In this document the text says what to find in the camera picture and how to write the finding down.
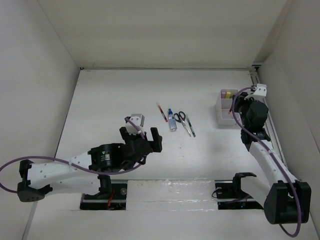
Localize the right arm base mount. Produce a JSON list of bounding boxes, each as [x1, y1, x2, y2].
[[211, 172, 263, 210]]

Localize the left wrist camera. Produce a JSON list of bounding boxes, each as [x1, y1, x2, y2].
[[125, 113, 145, 135]]

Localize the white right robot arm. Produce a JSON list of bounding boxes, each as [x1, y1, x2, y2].
[[157, 99, 311, 225]]

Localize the black handled scissors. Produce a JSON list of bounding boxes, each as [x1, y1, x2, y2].
[[174, 111, 191, 136]]

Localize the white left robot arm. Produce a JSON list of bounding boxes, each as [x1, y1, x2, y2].
[[17, 127, 156, 203]]

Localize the blue spray bottle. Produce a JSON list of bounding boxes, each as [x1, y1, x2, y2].
[[168, 108, 177, 132]]

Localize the purple highlighter marker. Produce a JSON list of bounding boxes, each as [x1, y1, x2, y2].
[[221, 91, 226, 99]]

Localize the red pen with white cap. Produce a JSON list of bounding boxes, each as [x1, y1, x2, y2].
[[156, 102, 168, 123]]

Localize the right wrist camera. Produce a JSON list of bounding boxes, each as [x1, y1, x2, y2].
[[245, 83, 267, 101]]

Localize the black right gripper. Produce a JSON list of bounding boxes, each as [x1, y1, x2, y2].
[[230, 91, 258, 129]]

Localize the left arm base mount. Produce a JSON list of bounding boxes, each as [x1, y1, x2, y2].
[[79, 176, 128, 211]]

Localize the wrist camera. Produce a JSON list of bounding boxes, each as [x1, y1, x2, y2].
[[245, 83, 267, 101], [125, 113, 145, 135]]

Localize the white compartment organizer box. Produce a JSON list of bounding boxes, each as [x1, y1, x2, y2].
[[215, 89, 238, 127]]

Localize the green pen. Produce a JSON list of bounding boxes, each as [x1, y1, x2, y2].
[[186, 115, 196, 138]]

